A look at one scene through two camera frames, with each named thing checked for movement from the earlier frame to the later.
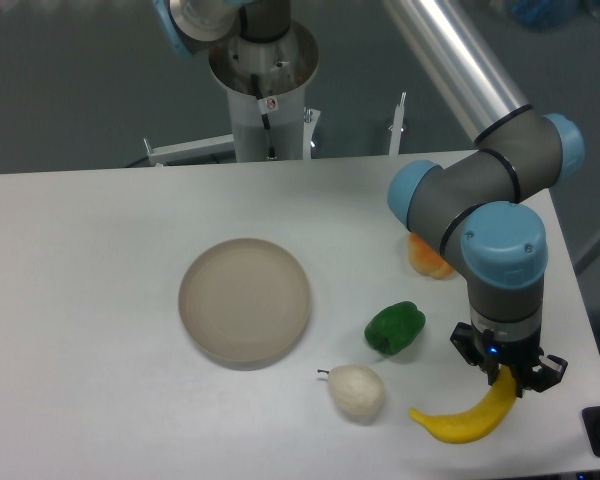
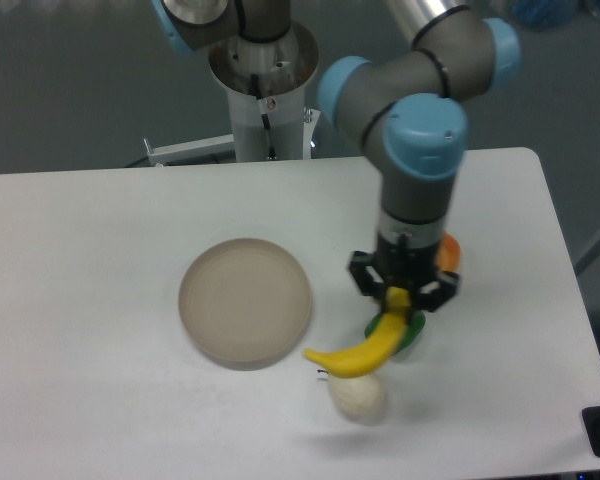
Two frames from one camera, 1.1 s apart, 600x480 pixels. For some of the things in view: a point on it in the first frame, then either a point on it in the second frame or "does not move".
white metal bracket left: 163,156 does not move
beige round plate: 245,303 does not move
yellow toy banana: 479,422 -> 374,349
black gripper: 487,354 -> 399,265
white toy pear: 357,392 does not move
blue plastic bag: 545,15 does not move
